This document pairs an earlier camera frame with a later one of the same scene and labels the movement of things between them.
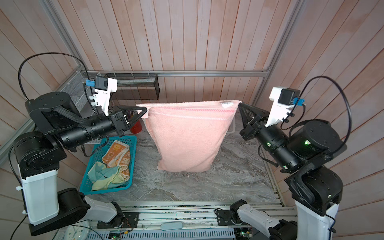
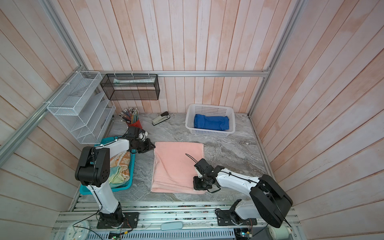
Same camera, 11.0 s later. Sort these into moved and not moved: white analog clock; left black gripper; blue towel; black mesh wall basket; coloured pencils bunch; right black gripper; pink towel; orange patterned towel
Moved: left black gripper; pink towel; right black gripper; blue towel
Not moved: coloured pencils bunch; white analog clock; black mesh wall basket; orange patterned towel
